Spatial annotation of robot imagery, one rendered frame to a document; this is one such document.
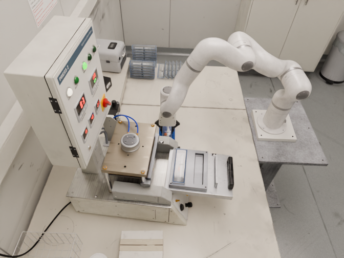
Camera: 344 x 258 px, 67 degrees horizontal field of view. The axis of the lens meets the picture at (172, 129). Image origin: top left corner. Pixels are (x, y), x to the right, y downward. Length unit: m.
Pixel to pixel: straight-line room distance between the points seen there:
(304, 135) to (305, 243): 0.87
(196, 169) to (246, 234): 0.40
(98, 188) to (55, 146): 0.35
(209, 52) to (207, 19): 2.32
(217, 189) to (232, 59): 0.57
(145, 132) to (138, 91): 0.80
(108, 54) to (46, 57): 1.17
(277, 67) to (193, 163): 0.61
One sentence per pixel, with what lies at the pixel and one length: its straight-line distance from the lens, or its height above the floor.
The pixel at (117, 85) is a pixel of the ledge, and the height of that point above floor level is 0.79.
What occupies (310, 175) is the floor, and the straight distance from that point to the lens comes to 2.69.
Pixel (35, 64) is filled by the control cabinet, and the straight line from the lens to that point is 0.80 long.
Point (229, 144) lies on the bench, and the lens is 1.63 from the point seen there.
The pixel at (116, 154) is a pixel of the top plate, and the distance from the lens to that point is 1.10.
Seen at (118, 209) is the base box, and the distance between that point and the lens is 1.27.
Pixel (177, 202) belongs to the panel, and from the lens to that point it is 1.24.
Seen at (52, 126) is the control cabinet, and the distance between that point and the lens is 0.88.
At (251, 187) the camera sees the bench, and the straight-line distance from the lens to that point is 1.49.
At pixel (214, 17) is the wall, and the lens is 3.51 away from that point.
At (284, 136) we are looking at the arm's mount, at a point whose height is 0.78.
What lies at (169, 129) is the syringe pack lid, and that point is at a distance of 1.62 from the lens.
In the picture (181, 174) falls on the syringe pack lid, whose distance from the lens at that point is 1.15.
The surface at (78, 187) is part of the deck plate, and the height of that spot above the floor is 0.93.
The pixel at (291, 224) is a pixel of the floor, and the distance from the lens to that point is 2.36.
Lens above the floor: 1.98
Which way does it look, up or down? 48 degrees down
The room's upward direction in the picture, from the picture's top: 3 degrees clockwise
